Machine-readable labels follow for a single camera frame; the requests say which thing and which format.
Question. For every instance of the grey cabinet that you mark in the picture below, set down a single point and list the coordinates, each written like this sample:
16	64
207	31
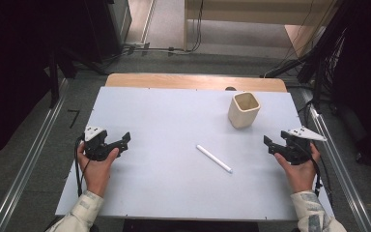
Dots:
122	22

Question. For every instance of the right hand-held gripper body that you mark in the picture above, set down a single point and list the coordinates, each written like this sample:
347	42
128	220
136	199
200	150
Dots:
298	146

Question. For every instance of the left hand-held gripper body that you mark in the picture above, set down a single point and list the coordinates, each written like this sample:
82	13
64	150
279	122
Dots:
96	149

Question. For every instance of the wooden table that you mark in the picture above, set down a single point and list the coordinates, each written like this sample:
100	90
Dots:
190	82

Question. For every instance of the black metal stand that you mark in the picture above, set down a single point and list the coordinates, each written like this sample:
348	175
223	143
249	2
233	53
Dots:
317	71
54	80

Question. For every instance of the metal floor rail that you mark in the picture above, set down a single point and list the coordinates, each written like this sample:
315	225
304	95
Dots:
29	161
338	167

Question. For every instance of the light wooden furniture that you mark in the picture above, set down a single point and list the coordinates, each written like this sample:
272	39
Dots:
254	13

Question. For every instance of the person's left hand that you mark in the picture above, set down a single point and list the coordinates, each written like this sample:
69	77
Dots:
95	174

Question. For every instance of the person's right hand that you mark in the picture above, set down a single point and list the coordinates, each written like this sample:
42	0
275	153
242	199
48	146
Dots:
299	177

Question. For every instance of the white pen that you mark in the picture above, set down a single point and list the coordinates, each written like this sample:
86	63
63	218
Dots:
214	159

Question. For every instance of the cream square cup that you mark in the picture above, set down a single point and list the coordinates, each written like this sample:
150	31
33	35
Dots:
243	112

